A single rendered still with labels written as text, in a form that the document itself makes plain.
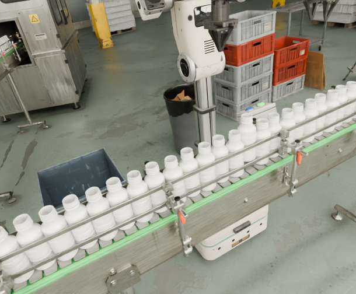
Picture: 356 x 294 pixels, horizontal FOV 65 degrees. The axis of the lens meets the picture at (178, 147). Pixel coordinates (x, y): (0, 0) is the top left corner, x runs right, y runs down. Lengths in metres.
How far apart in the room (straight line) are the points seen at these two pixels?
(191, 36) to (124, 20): 8.96
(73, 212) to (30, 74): 3.80
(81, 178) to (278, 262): 1.30
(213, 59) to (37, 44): 3.19
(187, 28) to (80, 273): 1.08
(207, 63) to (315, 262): 1.37
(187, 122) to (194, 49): 1.26
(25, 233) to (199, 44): 1.07
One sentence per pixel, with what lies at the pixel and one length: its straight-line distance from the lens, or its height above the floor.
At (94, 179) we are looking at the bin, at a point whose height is 0.80.
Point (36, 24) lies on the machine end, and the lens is 4.31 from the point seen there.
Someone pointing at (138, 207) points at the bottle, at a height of 1.07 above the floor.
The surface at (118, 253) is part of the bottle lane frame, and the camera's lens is 0.87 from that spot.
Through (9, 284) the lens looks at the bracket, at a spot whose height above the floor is 1.04.
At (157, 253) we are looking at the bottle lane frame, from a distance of 0.95.
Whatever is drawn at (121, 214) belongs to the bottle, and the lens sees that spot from 0.82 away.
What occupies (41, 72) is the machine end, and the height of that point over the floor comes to 0.64.
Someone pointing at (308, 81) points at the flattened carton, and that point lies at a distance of 4.41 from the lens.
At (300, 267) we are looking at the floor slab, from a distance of 2.01.
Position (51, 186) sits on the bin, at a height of 0.85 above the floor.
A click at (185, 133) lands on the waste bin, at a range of 2.67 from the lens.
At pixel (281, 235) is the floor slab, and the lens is 2.14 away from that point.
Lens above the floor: 1.63
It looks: 32 degrees down
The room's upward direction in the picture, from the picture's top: 8 degrees counter-clockwise
